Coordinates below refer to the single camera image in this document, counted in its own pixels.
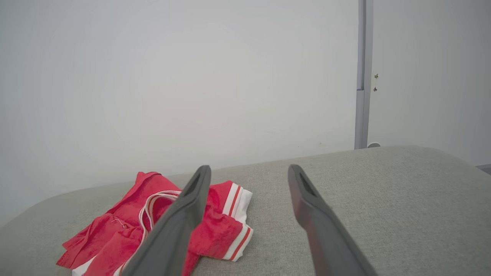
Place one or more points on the small white door stopper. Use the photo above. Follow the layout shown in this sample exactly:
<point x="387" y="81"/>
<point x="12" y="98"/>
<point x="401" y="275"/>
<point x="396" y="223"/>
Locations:
<point x="373" y="145"/>

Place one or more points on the grey vertical door frame post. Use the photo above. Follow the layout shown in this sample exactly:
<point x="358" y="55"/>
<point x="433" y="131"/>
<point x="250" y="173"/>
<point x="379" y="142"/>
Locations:
<point x="363" y="115"/>

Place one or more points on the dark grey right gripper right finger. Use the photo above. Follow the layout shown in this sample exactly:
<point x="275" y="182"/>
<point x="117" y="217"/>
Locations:
<point x="326" y="237"/>

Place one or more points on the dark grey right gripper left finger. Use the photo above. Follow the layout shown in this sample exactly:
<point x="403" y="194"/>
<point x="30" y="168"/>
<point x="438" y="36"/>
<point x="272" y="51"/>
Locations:
<point x="172" y="234"/>

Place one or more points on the red garment with white stripes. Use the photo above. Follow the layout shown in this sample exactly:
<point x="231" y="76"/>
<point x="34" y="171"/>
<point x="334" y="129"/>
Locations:
<point x="111" y="237"/>

